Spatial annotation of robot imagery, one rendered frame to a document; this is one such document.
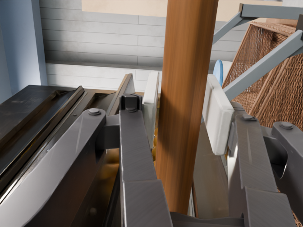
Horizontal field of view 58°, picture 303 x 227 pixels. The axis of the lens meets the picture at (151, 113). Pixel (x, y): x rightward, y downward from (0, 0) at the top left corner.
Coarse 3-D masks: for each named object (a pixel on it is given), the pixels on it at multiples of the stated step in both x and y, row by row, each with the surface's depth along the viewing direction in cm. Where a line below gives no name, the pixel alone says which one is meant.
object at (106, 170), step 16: (128, 80) 156; (112, 112) 116; (112, 160) 104; (96, 176) 83; (112, 176) 102; (96, 192) 82; (80, 208) 69; (96, 208) 81; (80, 224) 68; (96, 224) 80
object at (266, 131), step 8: (232, 104) 18; (240, 104) 18; (240, 112) 16; (232, 128) 15; (264, 128) 15; (232, 136) 15; (264, 136) 14; (272, 136) 14; (232, 144) 15; (272, 144) 14; (280, 144) 14; (272, 152) 14; (280, 152) 14; (272, 160) 14; (280, 160) 14
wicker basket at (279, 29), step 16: (256, 32) 156; (272, 32) 155; (288, 32) 111; (240, 48) 159; (256, 48) 159; (272, 48) 156; (240, 64) 163; (272, 80) 112; (240, 96) 166; (256, 96) 161; (256, 112) 117
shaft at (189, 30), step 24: (168, 0) 16; (192, 0) 15; (216, 0) 16; (168, 24) 16; (192, 24) 15; (168, 48) 17; (192, 48) 16; (168, 72) 17; (192, 72) 17; (168, 96) 18; (192, 96) 17; (168, 120) 18; (192, 120) 18; (168, 144) 19; (192, 144) 19; (168, 168) 20; (192, 168) 20; (168, 192) 20
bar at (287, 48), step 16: (240, 16) 94; (256, 16) 94; (272, 16) 93; (288, 16) 93; (224, 32) 97; (288, 48) 52; (256, 64) 55; (272, 64) 53; (240, 80) 55; (256, 80) 55; (192, 192) 38; (192, 208) 35
